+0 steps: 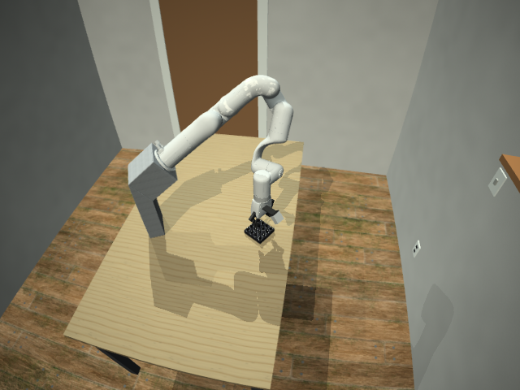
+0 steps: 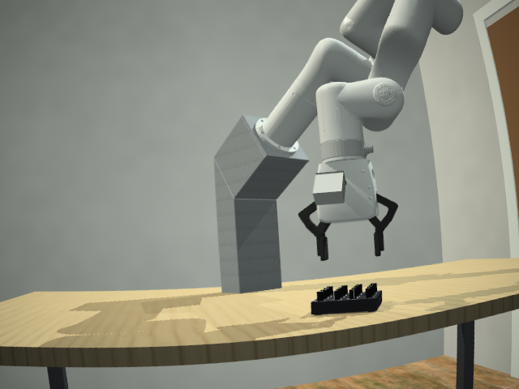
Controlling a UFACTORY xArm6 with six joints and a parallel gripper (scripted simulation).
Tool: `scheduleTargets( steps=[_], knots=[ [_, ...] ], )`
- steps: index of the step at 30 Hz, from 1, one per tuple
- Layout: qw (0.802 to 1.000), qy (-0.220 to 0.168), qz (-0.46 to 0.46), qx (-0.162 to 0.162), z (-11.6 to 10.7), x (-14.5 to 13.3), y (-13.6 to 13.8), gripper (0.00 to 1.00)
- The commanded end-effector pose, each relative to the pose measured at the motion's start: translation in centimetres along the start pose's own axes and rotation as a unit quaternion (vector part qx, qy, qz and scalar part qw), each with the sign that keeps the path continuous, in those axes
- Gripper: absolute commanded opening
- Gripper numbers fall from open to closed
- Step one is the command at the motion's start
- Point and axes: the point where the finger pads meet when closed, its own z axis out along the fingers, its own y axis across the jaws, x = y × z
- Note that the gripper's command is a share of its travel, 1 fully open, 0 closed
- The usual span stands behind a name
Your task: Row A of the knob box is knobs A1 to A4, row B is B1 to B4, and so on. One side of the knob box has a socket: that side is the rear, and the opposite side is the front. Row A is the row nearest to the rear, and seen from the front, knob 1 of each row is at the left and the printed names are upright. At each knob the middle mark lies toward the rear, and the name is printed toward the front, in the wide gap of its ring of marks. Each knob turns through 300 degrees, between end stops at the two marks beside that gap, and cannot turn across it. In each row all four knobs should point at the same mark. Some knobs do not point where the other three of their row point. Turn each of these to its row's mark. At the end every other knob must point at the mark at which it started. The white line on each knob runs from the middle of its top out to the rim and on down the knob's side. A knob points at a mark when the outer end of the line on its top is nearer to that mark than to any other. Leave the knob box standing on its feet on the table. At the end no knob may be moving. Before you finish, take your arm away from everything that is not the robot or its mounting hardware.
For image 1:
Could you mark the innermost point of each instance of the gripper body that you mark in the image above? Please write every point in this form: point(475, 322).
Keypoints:
point(257, 207)

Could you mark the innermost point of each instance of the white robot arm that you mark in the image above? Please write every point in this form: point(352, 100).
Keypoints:
point(208, 123)

